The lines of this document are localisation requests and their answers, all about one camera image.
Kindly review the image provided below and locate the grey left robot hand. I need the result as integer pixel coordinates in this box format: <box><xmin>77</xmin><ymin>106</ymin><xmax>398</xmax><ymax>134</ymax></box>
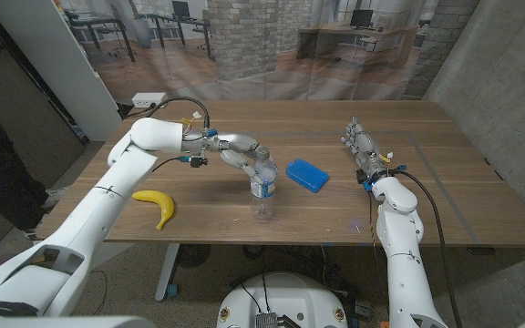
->
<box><xmin>205</xmin><ymin>132</ymin><xmax>268</xmax><ymax>186</ymax></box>

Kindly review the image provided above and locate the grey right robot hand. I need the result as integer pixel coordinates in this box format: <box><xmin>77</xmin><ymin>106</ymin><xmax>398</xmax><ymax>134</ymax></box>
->
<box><xmin>340</xmin><ymin>116</ymin><xmax>389</xmax><ymax>184</ymax></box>

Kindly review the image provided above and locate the clear plastic water bottle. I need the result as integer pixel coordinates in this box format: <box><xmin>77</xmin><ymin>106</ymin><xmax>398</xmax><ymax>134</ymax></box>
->
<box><xmin>249</xmin><ymin>145</ymin><xmax>279</xmax><ymax>220</ymax></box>

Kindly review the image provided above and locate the blue ice pack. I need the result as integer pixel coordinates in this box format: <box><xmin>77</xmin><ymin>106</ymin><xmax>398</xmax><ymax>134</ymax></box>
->
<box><xmin>285</xmin><ymin>158</ymin><xmax>330</xmax><ymax>193</ymax></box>

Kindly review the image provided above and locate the yellow toy banana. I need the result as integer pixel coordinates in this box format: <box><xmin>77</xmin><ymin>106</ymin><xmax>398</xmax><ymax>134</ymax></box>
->
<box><xmin>131</xmin><ymin>190</ymin><xmax>176</xmax><ymax>231</ymax></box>

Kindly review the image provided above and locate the printed office backdrop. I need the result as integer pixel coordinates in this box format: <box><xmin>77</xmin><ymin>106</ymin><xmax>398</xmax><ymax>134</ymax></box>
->
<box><xmin>57</xmin><ymin>0</ymin><xmax>480</xmax><ymax>101</ymax></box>

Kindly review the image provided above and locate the white power strip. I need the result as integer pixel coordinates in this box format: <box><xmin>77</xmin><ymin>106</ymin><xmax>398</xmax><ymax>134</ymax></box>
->
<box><xmin>131</xmin><ymin>92</ymin><xmax>168</xmax><ymax>109</ymax></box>

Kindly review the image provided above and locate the round black floor fan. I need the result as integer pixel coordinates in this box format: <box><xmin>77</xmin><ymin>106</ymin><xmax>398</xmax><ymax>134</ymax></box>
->
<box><xmin>176</xmin><ymin>243</ymin><xmax>212</xmax><ymax>269</ymax></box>

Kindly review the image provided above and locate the white table leg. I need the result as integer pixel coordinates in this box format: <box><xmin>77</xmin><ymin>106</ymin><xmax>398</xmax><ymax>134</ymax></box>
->
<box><xmin>154</xmin><ymin>242</ymin><xmax>181</xmax><ymax>302</ymax></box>

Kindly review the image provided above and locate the white robot torso base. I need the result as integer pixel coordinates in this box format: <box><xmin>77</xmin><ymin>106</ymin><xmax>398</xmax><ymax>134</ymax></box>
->
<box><xmin>216</xmin><ymin>272</ymin><xmax>349</xmax><ymax>328</ymax></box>

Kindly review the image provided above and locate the white board panel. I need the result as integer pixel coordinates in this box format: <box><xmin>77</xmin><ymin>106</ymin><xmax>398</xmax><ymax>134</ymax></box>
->
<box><xmin>0</xmin><ymin>0</ymin><xmax>123</xmax><ymax>142</ymax></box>

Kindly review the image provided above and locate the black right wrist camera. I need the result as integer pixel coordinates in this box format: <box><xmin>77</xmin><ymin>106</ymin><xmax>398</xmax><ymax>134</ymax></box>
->
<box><xmin>355</xmin><ymin>169</ymin><xmax>374</xmax><ymax>191</ymax></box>

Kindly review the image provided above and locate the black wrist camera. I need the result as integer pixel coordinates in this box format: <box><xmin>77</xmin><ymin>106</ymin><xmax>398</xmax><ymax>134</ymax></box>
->
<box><xmin>355</xmin><ymin>169</ymin><xmax>374</xmax><ymax>191</ymax></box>
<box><xmin>178</xmin><ymin>155</ymin><xmax>210</xmax><ymax>169</ymax></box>

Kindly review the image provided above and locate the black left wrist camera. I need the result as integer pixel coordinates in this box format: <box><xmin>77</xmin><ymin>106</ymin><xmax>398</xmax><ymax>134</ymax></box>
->
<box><xmin>178</xmin><ymin>155</ymin><xmax>210</xmax><ymax>169</ymax></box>

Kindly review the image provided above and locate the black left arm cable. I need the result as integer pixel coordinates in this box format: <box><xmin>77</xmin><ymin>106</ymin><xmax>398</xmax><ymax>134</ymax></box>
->
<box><xmin>146</xmin><ymin>96</ymin><xmax>211</xmax><ymax>129</ymax></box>

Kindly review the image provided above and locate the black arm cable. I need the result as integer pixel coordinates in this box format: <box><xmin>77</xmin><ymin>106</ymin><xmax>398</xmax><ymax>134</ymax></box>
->
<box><xmin>393</xmin><ymin>168</ymin><xmax>465</xmax><ymax>328</ymax></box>
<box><xmin>146</xmin><ymin>96</ymin><xmax>211</xmax><ymax>129</ymax></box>

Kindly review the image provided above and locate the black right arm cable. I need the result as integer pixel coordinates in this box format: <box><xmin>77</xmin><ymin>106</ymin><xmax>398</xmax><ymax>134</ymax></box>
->
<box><xmin>393</xmin><ymin>168</ymin><xmax>465</xmax><ymax>328</ymax></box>

